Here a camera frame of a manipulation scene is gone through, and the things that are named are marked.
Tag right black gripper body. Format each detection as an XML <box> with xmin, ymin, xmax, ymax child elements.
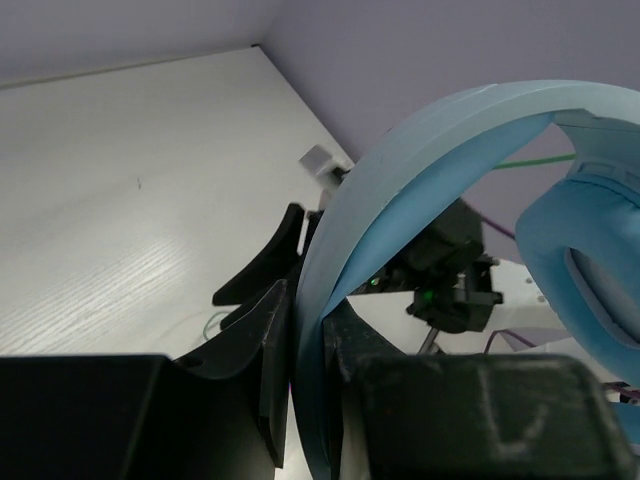
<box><xmin>350</xmin><ymin>199</ymin><xmax>503</xmax><ymax>333</ymax></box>

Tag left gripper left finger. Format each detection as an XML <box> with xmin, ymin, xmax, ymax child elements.
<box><xmin>1</xmin><ymin>280</ymin><xmax>292</xmax><ymax>479</ymax></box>

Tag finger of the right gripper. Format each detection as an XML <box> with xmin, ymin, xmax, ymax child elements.
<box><xmin>212</xmin><ymin>203</ymin><xmax>305</xmax><ymax>306</ymax></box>
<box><xmin>219</xmin><ymin>305</ymin><xmax>252</xmax><ymax>330</ymax></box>

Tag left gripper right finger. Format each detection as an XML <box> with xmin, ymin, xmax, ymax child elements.
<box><xmin>323</xmin><ymin>303</ymin><xmax>639</xmax><ymax>479</ymax></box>

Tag light blue headphones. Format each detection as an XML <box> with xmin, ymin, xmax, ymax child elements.
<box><xmin>293</xmin><ymin>80</ymin><xmax>639</xmax><ymax>479</ymax></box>

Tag green headphone cable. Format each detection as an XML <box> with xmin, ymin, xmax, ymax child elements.
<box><xmin>199</xmin><ymin>153</ymin><xmax>576</xmax><ymax>341</ymax></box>

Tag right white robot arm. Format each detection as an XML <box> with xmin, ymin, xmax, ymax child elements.
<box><xmin>212</xmin><ymin>203</ymin><xmax>569</xmax><ymax>354</ymax></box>

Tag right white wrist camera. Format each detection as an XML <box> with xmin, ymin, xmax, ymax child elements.
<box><xmin>299</xmin><ymin>145</ymin><xmax>354</xmax><ymax>210</ymax></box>

